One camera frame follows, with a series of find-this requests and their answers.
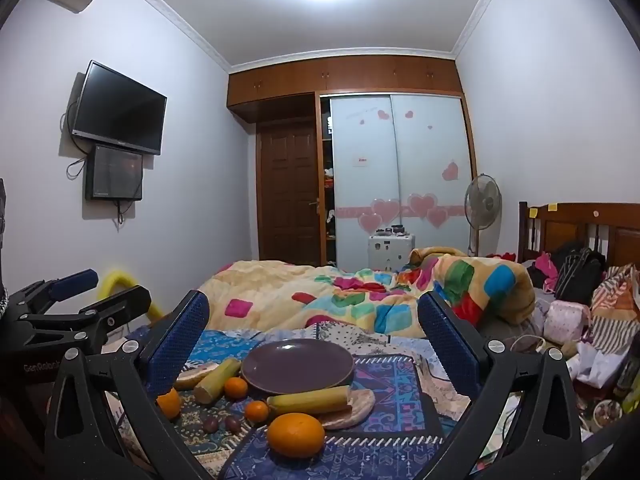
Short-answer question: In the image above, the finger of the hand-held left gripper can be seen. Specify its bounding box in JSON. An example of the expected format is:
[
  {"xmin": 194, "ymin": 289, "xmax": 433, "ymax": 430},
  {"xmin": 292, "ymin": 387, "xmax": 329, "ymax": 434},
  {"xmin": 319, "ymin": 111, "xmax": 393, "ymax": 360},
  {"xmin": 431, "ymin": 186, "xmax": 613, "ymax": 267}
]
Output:
[
  {"xmin": 7, "ymin": 269, "xmax": 99, "ymax": 323},
  {"xmin": 20, "ymin": 285, "xmax": 152, "ymax": 347}
]

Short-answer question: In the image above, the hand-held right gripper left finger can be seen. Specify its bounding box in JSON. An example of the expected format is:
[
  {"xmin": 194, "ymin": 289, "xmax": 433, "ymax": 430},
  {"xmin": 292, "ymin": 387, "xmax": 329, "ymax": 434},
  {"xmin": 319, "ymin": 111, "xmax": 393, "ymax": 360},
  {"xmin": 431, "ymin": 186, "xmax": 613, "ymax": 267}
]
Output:
[{"xmin": 45, "ymin": 290, "xmax": 221, "ymax": 480}]

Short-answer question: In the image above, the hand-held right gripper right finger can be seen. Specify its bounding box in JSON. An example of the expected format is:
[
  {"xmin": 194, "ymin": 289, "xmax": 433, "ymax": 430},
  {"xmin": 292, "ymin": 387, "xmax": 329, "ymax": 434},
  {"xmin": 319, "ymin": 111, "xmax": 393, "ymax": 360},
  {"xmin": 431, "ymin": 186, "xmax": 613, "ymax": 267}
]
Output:
[{"xmin": 417, "ymin": 290, "xmax": 583, "ymax": 480}]

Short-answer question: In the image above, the small pomelo piece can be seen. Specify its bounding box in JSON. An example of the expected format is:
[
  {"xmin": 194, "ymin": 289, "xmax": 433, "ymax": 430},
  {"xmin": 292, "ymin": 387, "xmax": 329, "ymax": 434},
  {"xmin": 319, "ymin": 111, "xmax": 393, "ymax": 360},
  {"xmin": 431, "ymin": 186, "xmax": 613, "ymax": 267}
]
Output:
[{"xmin": 174, "ymin": 364, "xmax": 221, "ymax": 391}]

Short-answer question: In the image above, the medium orange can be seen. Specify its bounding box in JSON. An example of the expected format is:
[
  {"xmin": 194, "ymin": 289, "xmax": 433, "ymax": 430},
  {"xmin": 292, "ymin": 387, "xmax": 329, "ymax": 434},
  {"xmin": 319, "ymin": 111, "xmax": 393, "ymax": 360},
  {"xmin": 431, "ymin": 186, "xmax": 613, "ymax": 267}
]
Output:
[{"xmin": 156, "ymin": 387, "xmax": 182, "ymax": 421}]

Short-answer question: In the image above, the small orange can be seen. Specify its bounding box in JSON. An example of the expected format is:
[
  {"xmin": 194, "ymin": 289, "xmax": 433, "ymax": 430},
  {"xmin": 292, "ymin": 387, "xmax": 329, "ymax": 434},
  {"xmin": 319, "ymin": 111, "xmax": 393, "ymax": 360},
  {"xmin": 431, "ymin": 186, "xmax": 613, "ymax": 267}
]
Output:
[
  {"xmin": 244, "ymin": 400, "xmax": 271, "ymax": 423},
  {"xmin": 223, "ymin": 376, "xmax": 249, "ymax": 400}
]

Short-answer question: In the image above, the large pomelo piece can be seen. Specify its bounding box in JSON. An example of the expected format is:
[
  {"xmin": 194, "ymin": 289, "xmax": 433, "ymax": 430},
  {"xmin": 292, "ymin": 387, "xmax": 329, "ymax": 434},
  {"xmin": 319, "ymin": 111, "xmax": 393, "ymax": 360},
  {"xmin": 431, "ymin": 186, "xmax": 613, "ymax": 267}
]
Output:
[{"xmin": 320, "ymin": 387, "xmax": 376, "ymax": 431}]

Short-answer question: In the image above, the brown round plate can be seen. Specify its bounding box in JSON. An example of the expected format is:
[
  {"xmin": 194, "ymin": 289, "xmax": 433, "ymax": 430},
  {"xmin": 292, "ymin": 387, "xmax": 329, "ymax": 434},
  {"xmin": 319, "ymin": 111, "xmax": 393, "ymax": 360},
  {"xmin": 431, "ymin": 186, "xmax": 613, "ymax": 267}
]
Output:
[{"xmin": 241, "ymin": 338, "xmax": 355, "ymax": 396}]

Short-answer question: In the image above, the large orange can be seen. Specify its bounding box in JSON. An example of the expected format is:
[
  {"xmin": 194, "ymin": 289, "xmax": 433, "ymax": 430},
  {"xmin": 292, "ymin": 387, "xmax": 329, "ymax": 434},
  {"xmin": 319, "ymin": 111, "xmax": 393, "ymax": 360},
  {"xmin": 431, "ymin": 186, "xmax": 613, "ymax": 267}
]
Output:
[{"xmin": 266, "ymin": 412, "xmax": 326, "ymax": 459}]

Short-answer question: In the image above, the yellow chair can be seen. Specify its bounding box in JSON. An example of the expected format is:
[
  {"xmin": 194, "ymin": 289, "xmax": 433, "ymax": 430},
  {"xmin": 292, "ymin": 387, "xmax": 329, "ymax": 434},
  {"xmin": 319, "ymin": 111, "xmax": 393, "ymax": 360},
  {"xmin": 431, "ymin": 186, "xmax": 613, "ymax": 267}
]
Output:
[{"xmin": 98, "ymin": 269, "xmax": 166, "ymax": 323}]

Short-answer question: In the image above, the white appliance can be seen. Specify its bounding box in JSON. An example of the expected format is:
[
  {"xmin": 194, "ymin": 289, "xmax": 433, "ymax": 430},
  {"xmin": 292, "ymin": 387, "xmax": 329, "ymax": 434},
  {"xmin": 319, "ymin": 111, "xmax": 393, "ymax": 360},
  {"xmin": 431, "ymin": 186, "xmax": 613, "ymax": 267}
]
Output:
[{"xmin": 367, "ymin": 234, "xmax": 417, "ymax": 273}]

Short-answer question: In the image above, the pink quilted bag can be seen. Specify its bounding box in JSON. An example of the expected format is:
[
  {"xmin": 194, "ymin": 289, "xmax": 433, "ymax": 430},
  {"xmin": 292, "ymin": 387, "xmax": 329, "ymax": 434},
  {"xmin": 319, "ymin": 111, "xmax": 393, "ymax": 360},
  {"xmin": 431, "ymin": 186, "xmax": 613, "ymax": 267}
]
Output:
[{"xmin": 544, "ymin": 300, "xmax": 591, "ymax": 341}]

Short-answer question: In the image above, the pink cloth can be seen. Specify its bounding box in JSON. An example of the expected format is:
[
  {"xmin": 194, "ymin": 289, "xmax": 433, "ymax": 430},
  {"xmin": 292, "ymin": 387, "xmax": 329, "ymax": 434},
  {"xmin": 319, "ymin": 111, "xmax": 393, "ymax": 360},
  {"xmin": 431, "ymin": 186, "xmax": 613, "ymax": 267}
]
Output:
[{"xmin": 532, "ymin": 252, "xmax": 560, "ymax": 291}]

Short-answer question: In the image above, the colourful checked blanket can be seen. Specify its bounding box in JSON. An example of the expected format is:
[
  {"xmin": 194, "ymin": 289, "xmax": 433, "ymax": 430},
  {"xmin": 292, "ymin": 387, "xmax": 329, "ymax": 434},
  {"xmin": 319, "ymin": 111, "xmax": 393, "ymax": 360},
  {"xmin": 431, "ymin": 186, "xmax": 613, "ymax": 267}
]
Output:
[{"xmin": 197, "ymin": 246, "xmax": 536, "ymax": 337}]

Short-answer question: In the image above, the standing fan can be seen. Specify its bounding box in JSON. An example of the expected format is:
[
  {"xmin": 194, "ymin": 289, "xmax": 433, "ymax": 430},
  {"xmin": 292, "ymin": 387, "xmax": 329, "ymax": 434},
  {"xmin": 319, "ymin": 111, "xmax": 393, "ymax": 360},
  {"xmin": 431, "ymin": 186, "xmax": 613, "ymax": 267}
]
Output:
[{"xmin": 464, "ymin": 173, "xmax": 502, "ymax": 257}]

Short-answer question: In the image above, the black backpack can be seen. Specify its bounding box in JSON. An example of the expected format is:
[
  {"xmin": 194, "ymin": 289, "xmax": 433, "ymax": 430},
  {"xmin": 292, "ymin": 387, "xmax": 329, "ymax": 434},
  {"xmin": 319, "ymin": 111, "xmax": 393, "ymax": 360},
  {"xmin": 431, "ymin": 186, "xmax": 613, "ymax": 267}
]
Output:
[{"xmin": 552, "ymin": 242, "xmax": 607, "ymax": 306}]

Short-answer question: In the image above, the wooden bed headboard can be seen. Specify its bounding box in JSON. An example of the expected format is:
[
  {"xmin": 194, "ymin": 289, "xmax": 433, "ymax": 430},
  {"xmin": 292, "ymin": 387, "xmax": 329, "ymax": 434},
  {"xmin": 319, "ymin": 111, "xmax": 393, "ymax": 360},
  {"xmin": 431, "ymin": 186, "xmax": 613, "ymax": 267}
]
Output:
[{"xmin": 518, "ymin": 201, "xmax": 640, "ymax": 272}]

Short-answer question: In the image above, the brown wooden door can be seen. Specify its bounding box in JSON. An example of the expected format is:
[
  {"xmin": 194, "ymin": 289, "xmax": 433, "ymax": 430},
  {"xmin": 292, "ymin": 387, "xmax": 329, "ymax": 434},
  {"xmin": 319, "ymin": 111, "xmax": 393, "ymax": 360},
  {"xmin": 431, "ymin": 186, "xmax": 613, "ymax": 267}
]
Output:
[{"xmin": 256, "ymin": 119, "xmax": 321, "ymax": 267}]

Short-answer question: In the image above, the striped bag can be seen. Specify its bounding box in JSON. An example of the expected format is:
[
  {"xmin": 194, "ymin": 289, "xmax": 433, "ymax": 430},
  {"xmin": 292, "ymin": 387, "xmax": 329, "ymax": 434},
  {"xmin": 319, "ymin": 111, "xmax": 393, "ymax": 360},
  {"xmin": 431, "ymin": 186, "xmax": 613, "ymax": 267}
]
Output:
[{"xmin": 590, "ymin": 262, "xmax": 640, "ymax": 386}]

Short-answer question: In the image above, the wooden wardrobe with sliding doors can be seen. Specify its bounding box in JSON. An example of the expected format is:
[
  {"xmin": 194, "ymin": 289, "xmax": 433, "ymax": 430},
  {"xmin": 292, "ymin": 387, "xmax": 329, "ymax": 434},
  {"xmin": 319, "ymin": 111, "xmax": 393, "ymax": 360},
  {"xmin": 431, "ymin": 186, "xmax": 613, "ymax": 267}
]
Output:
[{"xmin": 227, "ymin": 55, "xmax": 478, "ymax": 272}]

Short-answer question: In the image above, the small wall-mounted monitor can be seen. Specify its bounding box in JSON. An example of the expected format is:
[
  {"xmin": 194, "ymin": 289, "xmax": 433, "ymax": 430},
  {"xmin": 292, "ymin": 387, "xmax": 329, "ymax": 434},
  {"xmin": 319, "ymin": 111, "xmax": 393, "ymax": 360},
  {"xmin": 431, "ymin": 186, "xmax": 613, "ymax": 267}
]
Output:
[{"xmin": 85, "ymin": 144, "xmax": 144, "ymax": 202}]

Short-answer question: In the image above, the wall-mounted television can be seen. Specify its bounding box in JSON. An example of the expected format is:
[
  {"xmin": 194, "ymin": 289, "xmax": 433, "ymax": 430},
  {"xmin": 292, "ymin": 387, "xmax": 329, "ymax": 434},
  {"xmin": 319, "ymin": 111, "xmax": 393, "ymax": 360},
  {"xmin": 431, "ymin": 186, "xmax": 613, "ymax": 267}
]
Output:
[{"xmin": 70, "ymin": 60, "xmax": 168, "ymax": 156}]

